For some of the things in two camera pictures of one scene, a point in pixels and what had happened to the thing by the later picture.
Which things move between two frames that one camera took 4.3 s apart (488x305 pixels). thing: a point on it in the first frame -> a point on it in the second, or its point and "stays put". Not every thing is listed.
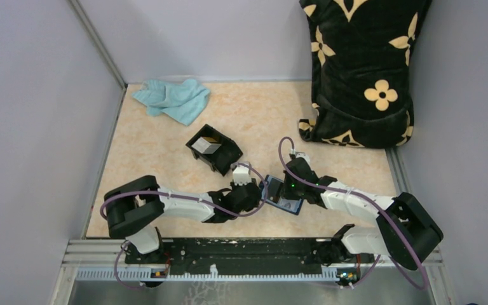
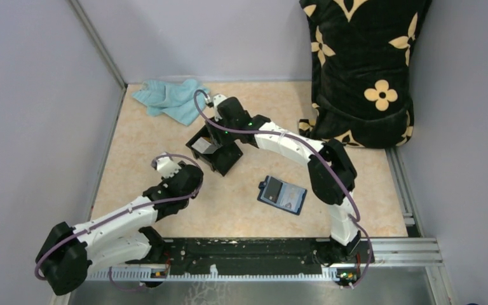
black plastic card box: [222, 159] stays put
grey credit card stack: [204, 147] stays put
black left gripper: [233, 187] -> [166, 180]
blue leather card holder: [274, 196] stays put
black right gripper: [286, 190] -> [216, 137]
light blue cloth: [182, 101] stays put
